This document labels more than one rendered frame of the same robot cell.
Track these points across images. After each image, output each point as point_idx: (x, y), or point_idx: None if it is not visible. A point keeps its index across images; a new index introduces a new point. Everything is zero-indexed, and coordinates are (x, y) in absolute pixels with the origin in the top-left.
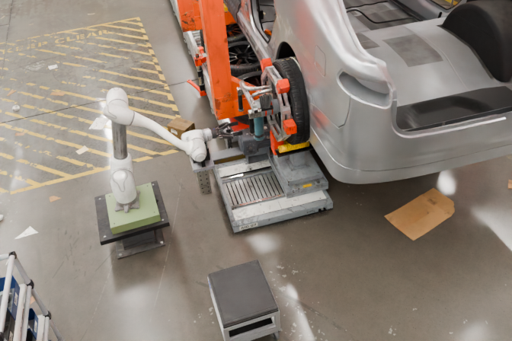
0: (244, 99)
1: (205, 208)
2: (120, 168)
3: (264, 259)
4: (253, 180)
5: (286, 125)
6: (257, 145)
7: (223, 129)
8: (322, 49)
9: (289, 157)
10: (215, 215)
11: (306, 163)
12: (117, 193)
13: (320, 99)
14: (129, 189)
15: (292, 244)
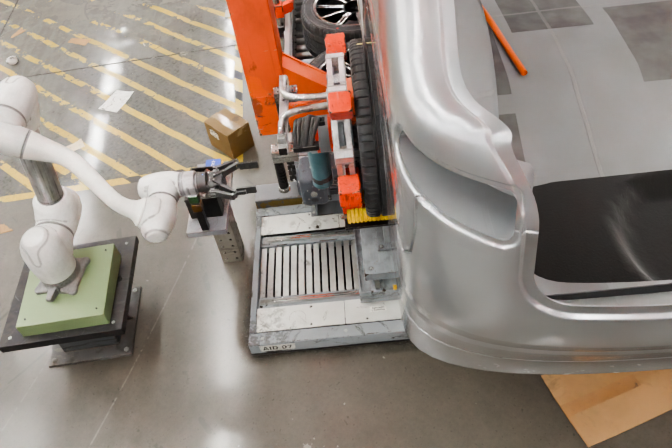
0: (308, 102)
1: (221, 291)
2: (47, 220)
3: (287, 423)
4: (316, 250)
5: (339, 190)
6: (327, 190)
7: (226, 175)
8: (381, 52)
9: None
10: (233, 308)
11: None
12: (30, 268)
13: (387, 162)
14: (50, 264)
15: (347, 402)
